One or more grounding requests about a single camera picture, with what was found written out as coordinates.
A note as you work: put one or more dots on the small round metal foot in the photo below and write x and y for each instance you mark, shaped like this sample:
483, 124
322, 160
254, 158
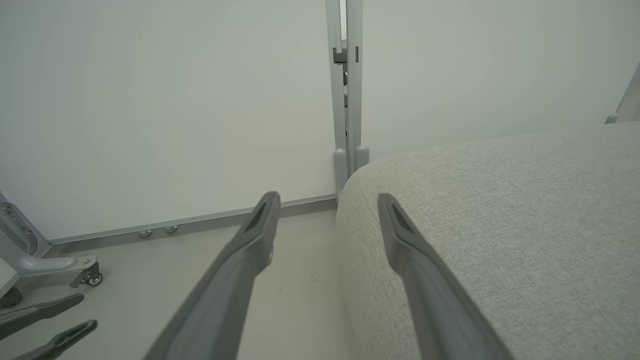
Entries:
171, 229
145, 233

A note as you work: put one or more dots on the black rubber wheel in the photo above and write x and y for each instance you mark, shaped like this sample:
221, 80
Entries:
10, 298

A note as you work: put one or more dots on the grey metal partition post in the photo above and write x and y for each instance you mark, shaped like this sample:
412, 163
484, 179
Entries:
354, 100

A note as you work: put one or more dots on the aluminium partition bottom rail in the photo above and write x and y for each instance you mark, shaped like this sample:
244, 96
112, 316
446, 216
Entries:
200, 222

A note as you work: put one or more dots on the grey metal slanted leg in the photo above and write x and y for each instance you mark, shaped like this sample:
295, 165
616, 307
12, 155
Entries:
631, 102

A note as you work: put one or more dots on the grey metal stand foot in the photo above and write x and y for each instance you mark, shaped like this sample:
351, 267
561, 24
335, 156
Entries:
45, 262

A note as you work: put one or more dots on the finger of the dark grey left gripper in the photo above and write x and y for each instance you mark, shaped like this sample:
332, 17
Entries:
65, 340
30, 315

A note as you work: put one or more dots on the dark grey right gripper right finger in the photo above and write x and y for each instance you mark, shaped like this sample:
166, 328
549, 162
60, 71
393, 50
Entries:
440, 315

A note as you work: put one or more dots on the small grey caster wheel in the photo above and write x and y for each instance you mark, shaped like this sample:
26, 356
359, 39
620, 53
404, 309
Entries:
94, 279

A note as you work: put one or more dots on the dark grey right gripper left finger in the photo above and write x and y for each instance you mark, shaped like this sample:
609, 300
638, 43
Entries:
220, 310

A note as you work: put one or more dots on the grey fabric sofa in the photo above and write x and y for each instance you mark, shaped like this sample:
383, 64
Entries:
525, 225

